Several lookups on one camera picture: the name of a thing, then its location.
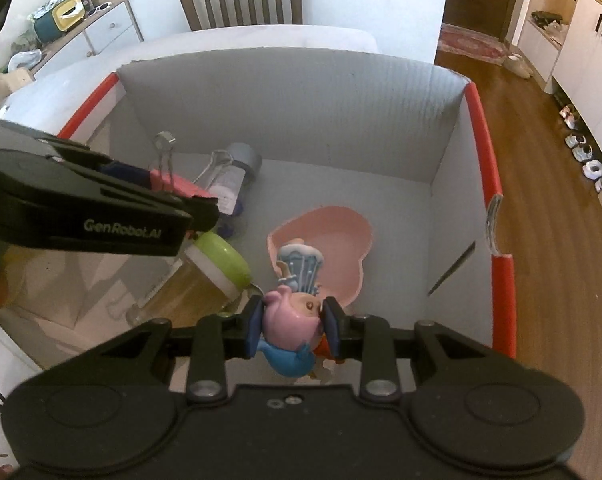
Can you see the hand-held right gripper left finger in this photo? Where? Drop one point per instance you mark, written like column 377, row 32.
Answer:
column 253, row 327

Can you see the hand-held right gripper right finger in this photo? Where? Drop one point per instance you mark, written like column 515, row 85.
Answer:
column 331, row 327

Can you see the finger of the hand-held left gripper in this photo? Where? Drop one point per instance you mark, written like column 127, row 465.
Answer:
column 203, row 212
column 131, row 176

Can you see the pink binder clip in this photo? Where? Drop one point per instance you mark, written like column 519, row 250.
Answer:
column 181, row 185

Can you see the pink blue pig toy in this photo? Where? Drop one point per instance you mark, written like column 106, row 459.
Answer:
column 291, row 320

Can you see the clear bottle with grey cap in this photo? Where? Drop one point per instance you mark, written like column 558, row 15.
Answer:
column 231, row 180

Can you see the amber jar with green lid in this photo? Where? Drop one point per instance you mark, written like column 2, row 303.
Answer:
column 216, row 255

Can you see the blue white shell toy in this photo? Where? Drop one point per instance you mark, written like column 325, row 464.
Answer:
column 298, row 260

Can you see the pink heart-shaped bowl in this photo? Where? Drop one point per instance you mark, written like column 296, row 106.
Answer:
column 331, row 240

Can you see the red cardboard box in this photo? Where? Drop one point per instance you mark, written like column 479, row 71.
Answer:
column 306, row 110

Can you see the tan cardboard box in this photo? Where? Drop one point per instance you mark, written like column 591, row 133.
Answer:
column 11, row 82

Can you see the white side cabinet wooden top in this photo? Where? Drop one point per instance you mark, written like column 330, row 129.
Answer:
column 111, row 25

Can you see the white plastic bag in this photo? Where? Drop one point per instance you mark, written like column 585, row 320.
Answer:
column 26, row 60

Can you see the white sunglasses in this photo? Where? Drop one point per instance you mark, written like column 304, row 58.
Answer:
column 98, row 8

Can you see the teal yellow tissue box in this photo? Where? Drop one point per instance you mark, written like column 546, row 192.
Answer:
column 58, row 17

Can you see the grey small shoes pair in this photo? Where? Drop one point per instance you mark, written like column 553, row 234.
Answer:
column 581, row 147

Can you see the patterned door rug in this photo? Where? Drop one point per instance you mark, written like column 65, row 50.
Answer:
column 471, row 42

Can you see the pink small shoes pair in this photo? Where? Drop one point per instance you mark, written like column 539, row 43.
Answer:
column 571, row 116

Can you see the beige slippers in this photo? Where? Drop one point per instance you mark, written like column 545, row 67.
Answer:
column 518, row 65

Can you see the low white bench cabinet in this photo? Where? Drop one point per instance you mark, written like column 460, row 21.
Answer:
column 536, row 50

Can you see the dark bag on bench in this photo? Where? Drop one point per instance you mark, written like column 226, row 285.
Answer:
column 548, row 19

